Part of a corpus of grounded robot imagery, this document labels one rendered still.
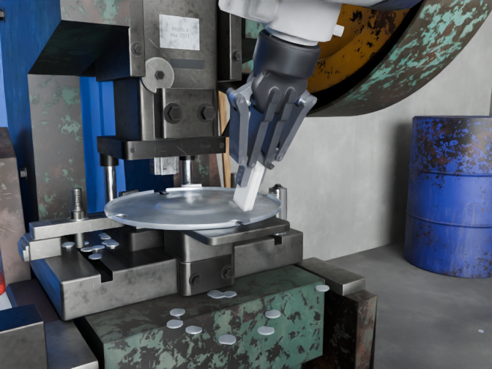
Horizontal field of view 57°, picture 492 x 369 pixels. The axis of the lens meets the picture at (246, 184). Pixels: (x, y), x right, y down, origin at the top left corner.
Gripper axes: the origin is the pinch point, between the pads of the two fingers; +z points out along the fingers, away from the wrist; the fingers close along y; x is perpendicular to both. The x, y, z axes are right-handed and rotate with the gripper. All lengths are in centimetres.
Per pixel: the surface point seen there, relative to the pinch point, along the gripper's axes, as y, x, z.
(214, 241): -6.2, -3.9, 5.6
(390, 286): 159, 47, 113
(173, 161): 1.8, 23.7, 10.4
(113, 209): -11.6, 17.0, 14.3
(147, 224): -11.6, 4.6, 8.2
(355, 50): 33.3, 18.7, -14.4
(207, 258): -0.4, 4.0, 16.6
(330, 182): 162, 112, 90
